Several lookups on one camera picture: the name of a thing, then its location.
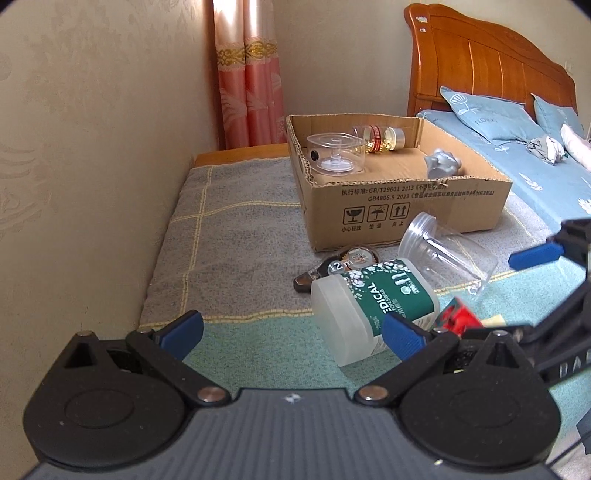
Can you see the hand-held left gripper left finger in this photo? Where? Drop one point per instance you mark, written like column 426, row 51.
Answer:
column 183, row 328

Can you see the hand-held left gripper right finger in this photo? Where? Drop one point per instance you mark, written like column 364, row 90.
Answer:
column 400, row 331

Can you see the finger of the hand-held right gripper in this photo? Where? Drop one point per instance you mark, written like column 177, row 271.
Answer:
column 561, row 318
column 535, row 256

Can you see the white bottle with green label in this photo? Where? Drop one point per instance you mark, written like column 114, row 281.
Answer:
column 364, row 314

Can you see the red toy robot car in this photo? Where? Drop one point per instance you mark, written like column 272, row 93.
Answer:
column 457, row 318

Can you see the clear plastic jar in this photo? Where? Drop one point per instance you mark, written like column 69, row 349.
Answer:
column 443, row 251

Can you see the cardboard box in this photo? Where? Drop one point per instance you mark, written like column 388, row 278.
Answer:
column 415, row 207

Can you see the clear square plastic container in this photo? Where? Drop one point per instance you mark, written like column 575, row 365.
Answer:
column 334, row 154

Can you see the bottle of golden capsules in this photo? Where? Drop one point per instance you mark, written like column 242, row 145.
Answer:
column 381, row 138

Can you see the blue patterned bed sheet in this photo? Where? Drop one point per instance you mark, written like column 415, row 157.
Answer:
column 531, row 189

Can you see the dark correction tape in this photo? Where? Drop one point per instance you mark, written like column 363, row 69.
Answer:
column 334, row 267

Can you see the green grey checked blanket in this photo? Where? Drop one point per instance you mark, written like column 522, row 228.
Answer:
column 240, row 240

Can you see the grey crumpled cloth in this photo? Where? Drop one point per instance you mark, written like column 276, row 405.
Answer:
column 545, row 150

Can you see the pink and white cloth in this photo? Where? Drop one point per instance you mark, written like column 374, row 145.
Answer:
column 577, row 145

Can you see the blue patterned pillow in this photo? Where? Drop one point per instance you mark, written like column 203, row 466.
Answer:
column 554, row 115
column 489, row 115

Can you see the wooden headboard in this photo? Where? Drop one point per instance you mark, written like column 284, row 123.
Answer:
column 480, row 60

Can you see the pink curtain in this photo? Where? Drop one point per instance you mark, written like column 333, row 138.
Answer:
column 247, row 74

